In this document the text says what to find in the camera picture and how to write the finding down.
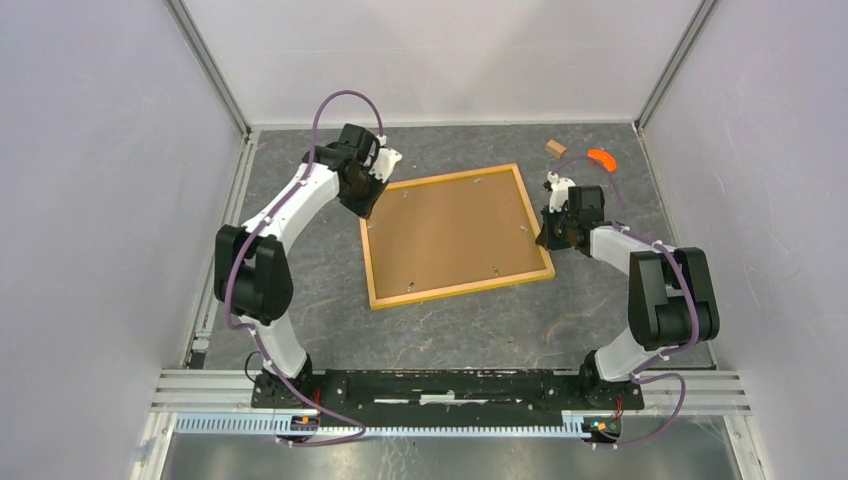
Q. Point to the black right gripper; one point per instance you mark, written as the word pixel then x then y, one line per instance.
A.
pixel 545 239

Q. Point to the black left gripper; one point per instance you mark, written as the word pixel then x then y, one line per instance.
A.
pixel 364 208

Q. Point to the yellow picture frame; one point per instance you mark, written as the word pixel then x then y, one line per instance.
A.
pixel 452 234

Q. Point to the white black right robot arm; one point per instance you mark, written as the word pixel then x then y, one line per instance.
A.
pixel 671 305

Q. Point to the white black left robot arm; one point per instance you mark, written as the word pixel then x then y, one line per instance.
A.
pixel 252 276

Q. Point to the orange curved plastic piece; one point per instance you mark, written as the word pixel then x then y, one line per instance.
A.
pixel 604 159

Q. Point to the small wooden block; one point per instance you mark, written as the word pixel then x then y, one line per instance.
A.
pixel 555 149

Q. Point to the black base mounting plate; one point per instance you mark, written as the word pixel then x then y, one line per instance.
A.
pixel 463 398

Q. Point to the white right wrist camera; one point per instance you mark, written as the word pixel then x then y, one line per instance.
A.
pixel 558 187

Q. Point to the aluminium rail frame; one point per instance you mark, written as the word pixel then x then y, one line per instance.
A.
pixel 714 439

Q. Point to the blue slotted cable duct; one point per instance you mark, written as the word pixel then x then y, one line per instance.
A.
pixel 287 425

